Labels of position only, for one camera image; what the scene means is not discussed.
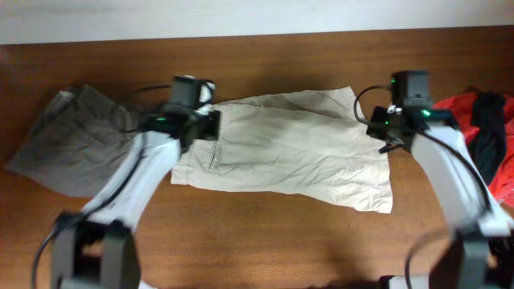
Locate beige cargo shorts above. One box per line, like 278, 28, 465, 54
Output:
170, 87, 393, 214

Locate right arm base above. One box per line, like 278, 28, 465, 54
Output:
379, 275, 429, 289

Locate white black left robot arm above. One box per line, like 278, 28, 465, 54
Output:
48, 104, 221, 288

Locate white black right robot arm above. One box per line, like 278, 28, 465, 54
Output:
367, 107, 513, 288

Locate red garment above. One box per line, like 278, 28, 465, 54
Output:
434, 92, 513, 206

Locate black garment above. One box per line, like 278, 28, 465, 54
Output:
467, 92, 507, 185

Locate folded grey shorts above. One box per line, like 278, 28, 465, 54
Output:
6, 85, 141, 197

